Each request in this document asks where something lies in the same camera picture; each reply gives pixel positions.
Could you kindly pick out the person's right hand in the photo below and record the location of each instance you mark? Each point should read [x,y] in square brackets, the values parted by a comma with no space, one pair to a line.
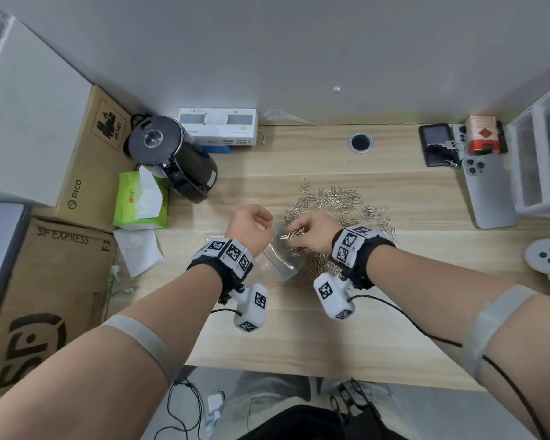
[318,233]

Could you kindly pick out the person's left hand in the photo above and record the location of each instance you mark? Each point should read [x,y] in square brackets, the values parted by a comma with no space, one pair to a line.
[245,229]

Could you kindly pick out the person's left fingers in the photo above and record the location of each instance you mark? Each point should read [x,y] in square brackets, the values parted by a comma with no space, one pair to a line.
[262,217]

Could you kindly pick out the person's right fingers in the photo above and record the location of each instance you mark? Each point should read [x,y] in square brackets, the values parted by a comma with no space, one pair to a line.
[298,228]

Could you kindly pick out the bunch of metal clips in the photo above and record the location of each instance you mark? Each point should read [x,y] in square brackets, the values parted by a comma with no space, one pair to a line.
[293,233]

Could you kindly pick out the clear plastic bag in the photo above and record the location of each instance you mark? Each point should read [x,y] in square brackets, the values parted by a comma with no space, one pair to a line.
[284,258]

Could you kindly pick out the person's left forearm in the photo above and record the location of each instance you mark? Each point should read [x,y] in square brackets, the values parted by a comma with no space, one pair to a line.
[133,343]

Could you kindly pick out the person's right forearm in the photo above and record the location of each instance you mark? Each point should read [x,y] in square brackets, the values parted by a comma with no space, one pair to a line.
[440,297]

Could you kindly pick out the pile of loose metal clips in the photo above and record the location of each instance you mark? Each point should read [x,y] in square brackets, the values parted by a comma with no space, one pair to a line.
[339,199]

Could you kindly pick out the black marker-tile left wristband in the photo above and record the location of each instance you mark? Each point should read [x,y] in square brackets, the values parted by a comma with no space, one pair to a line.
[220,257]

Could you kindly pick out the black marker-tile wristband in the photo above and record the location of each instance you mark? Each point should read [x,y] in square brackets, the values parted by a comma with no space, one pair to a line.
[355,251]
[220,257]

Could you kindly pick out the black marker-tile right wristband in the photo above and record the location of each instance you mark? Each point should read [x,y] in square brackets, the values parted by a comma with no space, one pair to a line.
[355,251]

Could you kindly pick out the white and blue carton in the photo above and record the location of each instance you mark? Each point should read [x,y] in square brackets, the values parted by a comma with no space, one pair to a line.
[220,125]

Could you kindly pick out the crumpled clear plastic wrap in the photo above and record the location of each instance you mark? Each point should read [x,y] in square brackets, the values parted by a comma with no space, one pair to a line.
[282,117]

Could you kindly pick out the black electric kettle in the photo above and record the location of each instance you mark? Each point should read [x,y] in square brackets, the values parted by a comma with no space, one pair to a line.
[178,155]

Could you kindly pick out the white tissue sheet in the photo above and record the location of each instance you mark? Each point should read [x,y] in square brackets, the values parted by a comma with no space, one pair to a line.
[137,251]

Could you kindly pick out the green tissue pack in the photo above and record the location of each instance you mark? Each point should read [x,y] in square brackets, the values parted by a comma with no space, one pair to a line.
[130,203]

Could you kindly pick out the black power bank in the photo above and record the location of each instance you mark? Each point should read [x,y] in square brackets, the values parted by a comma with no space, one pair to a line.
[433,135]

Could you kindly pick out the person's grey trousers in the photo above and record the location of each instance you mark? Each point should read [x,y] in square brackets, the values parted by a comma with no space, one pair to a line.
[252,394]

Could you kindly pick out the tall brown cardboard box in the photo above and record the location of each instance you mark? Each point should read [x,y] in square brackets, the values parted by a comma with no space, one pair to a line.
[94,174]

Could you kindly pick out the small white remote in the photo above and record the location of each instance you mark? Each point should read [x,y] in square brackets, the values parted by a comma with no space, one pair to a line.
[461,137]

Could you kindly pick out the white charger plug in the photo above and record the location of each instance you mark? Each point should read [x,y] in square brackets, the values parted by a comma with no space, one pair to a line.
[215,405]

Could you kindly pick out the silver smartphone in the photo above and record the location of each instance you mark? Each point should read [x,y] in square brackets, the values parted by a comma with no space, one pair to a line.
[490,192]

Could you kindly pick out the person's black shirt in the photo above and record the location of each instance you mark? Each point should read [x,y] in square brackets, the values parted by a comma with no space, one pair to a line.
[311,423]

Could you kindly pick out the red small box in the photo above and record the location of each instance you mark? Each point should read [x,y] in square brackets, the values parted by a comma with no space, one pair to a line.
[482,132]

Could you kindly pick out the large printed brown cardboard box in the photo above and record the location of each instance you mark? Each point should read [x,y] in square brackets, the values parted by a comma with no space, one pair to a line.
[41,297]

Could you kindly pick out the white plastic drawer unit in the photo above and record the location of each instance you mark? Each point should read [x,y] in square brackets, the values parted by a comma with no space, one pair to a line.
[538,160]

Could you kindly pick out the white handheld controller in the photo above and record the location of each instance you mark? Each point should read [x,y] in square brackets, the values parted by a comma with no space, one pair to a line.
[547,258]

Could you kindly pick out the big white box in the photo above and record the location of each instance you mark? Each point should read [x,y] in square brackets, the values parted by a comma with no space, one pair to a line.
[27,119]

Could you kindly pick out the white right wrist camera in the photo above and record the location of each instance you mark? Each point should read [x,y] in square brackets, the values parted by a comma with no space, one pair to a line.
[332,295]

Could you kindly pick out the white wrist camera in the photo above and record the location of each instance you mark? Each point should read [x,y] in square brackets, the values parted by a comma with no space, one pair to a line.
[332,295]
[252,309]

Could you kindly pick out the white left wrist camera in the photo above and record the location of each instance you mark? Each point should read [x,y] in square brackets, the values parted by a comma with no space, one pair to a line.
[252,309]

